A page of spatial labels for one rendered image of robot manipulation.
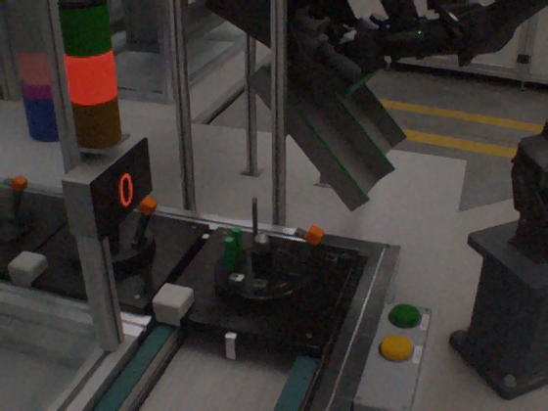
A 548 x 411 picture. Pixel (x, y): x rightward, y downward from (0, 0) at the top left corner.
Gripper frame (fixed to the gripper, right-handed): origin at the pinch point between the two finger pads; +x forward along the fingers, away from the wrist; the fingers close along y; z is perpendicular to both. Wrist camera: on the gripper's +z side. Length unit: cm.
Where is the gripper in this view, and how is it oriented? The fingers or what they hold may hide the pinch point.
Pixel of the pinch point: (359, 43)
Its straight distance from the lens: 109.2
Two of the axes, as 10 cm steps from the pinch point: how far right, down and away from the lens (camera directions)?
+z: -1.9, -9.2, -3.5
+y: -5.2, 4.0, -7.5
